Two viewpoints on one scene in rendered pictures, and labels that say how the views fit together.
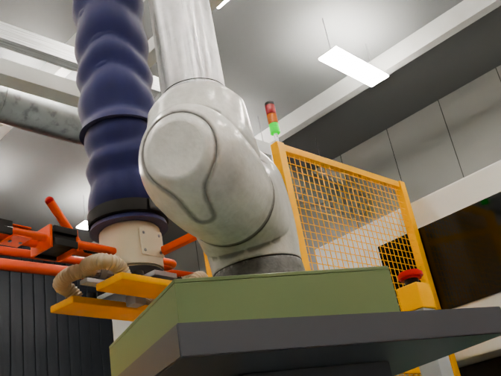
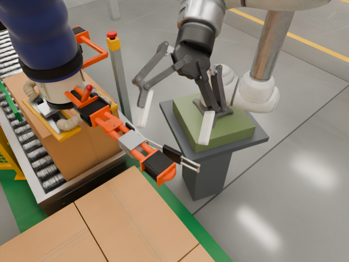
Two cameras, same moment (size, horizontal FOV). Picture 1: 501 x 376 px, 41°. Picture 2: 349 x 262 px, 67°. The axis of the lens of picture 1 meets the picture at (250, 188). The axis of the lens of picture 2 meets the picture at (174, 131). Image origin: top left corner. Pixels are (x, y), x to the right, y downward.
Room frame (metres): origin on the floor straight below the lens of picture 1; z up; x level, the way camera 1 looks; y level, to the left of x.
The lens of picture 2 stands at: (1.12, 1.17, 1.88)
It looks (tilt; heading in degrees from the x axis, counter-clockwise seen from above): 48 degrees down; 279
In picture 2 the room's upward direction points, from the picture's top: straight up
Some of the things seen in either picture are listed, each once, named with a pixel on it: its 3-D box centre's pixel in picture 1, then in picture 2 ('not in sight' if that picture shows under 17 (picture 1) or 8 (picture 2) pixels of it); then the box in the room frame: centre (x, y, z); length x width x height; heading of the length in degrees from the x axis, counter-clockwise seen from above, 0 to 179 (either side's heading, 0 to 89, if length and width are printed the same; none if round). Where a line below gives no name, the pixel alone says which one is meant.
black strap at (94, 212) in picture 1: (128, 219); (52, 57); (1.72, 0.36, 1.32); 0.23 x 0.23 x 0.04
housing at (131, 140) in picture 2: not in sight; (132, 143); (1.35, 0.63, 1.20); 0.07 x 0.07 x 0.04; 54
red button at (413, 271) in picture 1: (411, 279); (111, 35); (1.78, -0.39, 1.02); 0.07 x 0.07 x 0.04
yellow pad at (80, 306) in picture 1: (112, 304); (49, 111); (1.78, 0.44, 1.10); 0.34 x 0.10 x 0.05; 144
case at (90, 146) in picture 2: not in sight; (67, 115); (1.95, 0.12, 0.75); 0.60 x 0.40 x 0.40; 139
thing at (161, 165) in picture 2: not in sight; (158, 167); (1.24, 0.71, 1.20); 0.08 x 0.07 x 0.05; 144
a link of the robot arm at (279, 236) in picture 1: (243, 209); (218, 85); (1.06, 0.02, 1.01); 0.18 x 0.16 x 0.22; 167
